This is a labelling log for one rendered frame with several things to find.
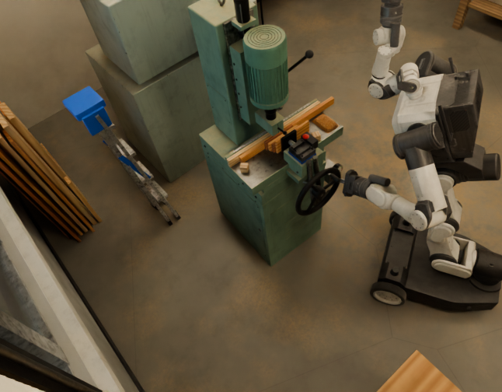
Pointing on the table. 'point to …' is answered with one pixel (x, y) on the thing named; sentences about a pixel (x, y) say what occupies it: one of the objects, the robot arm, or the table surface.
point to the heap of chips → (325, 123)
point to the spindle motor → (266, 66)
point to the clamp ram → (288, 140)
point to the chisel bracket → (269, 122)
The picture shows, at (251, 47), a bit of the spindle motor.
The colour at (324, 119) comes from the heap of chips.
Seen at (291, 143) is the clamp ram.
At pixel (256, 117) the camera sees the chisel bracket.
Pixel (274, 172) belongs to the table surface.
